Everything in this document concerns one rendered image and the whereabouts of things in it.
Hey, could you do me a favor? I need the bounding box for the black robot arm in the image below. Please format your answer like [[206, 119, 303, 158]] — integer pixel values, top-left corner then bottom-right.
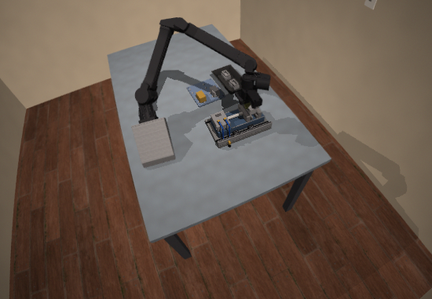
[[135, 17, 271, 124]]

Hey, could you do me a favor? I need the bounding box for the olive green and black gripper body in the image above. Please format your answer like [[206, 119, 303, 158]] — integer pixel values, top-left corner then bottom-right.
[[235, 91, 250, 105]]

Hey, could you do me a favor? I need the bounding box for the yellow brass block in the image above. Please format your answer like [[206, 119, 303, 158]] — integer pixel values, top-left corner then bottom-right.
[[196, 90, 207, 103]]

